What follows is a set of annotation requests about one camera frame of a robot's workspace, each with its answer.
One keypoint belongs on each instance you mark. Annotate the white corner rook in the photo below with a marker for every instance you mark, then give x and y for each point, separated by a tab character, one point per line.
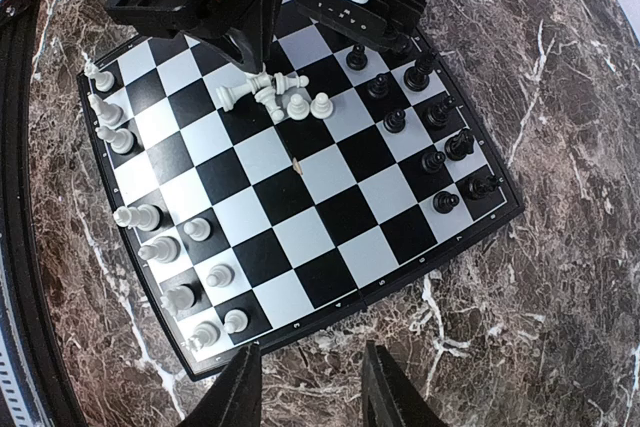
103	80

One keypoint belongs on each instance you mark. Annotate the white pawn second row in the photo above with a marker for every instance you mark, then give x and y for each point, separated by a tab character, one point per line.
220	276

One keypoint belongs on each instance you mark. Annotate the white chess piece pile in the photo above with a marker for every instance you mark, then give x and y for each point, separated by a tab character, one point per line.
265	90

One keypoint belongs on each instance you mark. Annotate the black grey chessboard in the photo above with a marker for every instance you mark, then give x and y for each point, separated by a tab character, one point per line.
318	218

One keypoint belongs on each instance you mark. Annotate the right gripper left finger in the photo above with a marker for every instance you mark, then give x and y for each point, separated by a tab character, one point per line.
235	398

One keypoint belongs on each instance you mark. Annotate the white chess pawn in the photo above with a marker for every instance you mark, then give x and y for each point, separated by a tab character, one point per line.
121	140

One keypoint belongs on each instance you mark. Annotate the white chess rook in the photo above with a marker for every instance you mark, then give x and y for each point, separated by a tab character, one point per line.
235	321

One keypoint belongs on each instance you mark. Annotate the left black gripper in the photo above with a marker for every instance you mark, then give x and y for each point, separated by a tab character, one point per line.
241	31

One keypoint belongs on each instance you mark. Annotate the white slotted cable duct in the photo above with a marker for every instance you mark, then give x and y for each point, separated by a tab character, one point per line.
16	406

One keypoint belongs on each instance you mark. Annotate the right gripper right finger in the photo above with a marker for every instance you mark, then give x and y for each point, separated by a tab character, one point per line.
388	396

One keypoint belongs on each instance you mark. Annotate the white chess king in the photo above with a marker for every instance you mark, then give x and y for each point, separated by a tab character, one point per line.
146	217

